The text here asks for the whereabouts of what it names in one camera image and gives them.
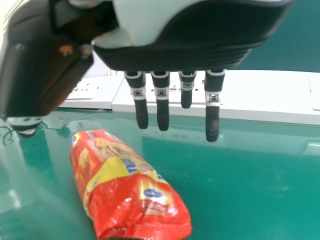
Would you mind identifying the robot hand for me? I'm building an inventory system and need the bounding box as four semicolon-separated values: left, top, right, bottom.
0;0;295;143

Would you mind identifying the red biscuit packet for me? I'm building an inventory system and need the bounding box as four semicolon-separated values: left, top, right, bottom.
69;129;194;240

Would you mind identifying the white socket panel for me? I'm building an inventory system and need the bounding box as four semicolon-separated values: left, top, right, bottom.
64;76;101;101

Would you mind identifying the white cable trunking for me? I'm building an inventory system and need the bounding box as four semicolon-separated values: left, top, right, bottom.
56;69;320;126

